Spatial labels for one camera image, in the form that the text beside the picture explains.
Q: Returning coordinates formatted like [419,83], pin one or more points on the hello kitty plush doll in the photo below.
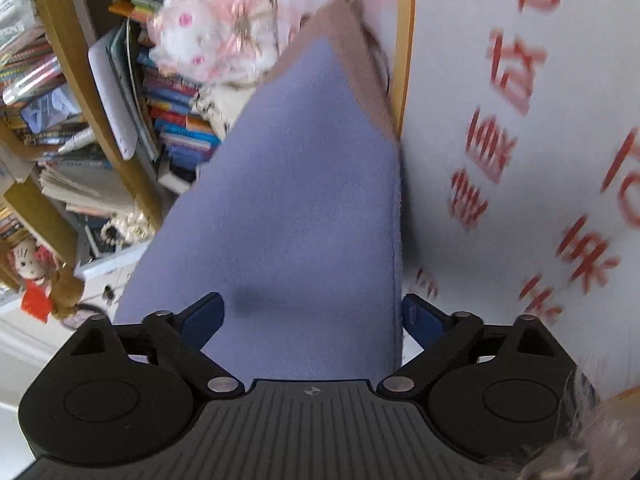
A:
[33,266]

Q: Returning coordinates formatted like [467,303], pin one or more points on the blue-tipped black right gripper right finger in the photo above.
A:
[445,339]

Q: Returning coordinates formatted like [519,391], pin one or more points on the cream canvas tote bag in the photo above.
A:
[221,105]

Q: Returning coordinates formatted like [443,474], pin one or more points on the white quilted pearl handbag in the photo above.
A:
[127,229]

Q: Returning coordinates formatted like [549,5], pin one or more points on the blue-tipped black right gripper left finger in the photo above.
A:
[178,340]

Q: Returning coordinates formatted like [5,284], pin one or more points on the wooden white-framed bookshelf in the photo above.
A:
[62,163]

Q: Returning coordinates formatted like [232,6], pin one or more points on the purple and mauve garment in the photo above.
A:
[295,222]

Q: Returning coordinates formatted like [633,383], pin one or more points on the brown plush monkey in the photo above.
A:
[66,292]

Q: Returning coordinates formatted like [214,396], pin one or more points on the pink white plush bunny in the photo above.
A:
[214,41]

